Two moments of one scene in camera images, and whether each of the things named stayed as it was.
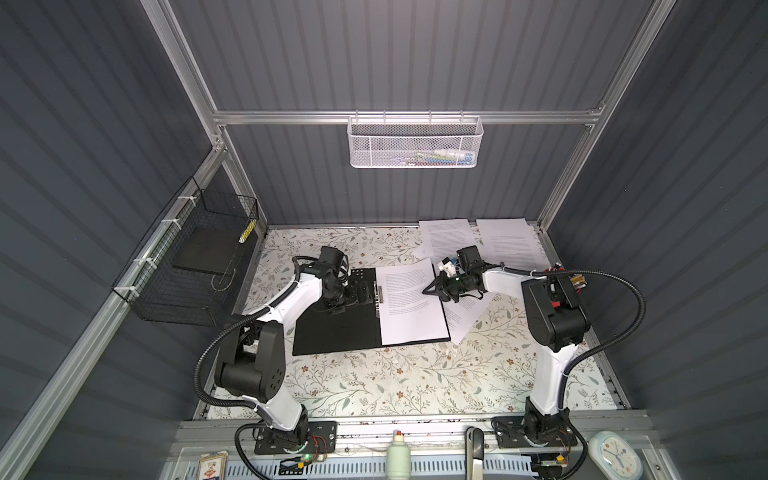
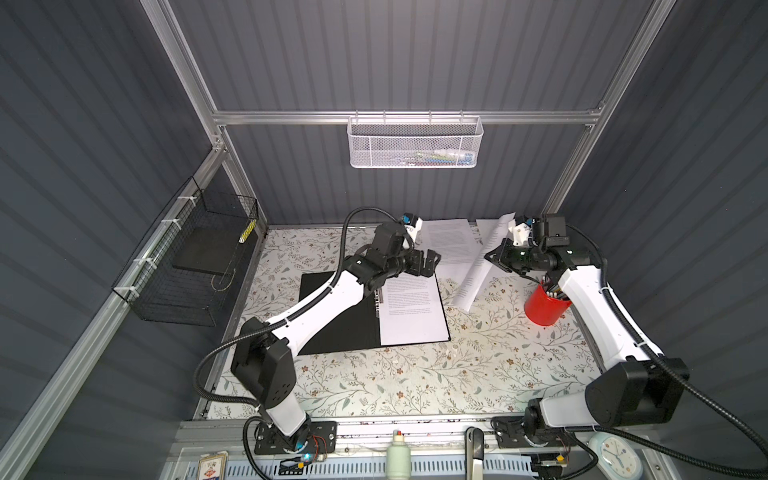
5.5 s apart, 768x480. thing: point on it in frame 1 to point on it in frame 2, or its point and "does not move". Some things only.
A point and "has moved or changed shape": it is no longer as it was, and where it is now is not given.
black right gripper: x=441 y=288 to x=500 y=260
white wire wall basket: x=415 y=142 does not move
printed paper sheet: x=407 y=313 does not move
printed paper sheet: x=441 y=239 does not move
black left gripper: x=352 y=298 to x=426 y=262
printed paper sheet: x=511 y=242 has moved or changed shape
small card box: x=212 y=466 does not move
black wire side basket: x=187 y=272 does not move
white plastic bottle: x=398 y=457 does not move
